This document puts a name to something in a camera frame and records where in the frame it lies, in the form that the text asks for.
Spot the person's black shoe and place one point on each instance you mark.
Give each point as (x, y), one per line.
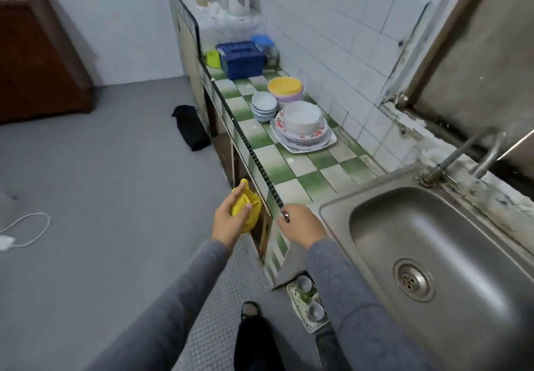
(254, 341)

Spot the tray of small cups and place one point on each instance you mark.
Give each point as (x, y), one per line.
(309, 304)

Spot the person's right hand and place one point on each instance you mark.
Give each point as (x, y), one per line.
(300, 226)

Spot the lime green plastic bowl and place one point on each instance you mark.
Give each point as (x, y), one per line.
(213, 60)

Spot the blue plastic bowl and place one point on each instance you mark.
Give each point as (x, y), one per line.
(263, 41)

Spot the blue plastic box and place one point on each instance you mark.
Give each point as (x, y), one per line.
(240, 60)

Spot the person's right forearm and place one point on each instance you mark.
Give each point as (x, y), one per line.
(363, 312)

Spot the stainless steel sink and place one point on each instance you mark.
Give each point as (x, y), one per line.
(467, 241)

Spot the metal faucet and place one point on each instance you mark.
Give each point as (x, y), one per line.
(450, 156)

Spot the stack of small white bowls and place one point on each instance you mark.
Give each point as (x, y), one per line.
(264, 104)

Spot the brown wooden cabinet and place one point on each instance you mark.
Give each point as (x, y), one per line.
(37, 58)

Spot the person's left hand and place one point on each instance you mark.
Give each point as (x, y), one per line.
(227, 221)

